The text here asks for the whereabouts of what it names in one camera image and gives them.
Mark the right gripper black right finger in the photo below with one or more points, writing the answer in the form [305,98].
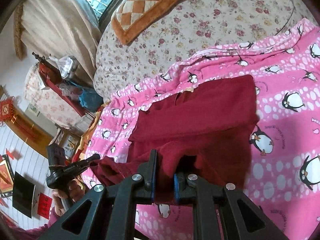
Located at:
[222,212]

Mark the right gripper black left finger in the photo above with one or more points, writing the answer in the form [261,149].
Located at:
[108,212]

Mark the dark red garment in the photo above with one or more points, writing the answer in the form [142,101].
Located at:
[205,132]

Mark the left forearm maroon sleeve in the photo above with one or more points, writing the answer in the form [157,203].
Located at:
[33,234]

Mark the person's left hand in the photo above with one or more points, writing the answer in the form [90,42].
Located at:
[75,190]

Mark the red paper decoration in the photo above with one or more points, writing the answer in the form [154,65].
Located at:
[44,205]

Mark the black flat panel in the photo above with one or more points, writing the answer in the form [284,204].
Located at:
[23,195]

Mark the floral covered chair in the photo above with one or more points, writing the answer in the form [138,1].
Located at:
[47,101]

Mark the pink penguin blanket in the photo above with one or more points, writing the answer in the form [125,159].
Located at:
[283,178]

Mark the blue plastic bag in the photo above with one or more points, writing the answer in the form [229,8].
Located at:
[89,98]

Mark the red chinese knot decoration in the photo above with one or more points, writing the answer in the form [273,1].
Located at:
[8,111]

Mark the red wooden bedside table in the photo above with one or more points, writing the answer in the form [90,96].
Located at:
[51,80]

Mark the clear plastic bag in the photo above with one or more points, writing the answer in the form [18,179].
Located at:
[67,66]

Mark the beige curtain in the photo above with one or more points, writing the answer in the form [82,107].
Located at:
[58,28]

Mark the orange checkered cushion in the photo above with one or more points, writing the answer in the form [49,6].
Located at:
[133,16]

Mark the floral bed sheet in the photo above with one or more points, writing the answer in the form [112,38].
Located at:
[188,27]

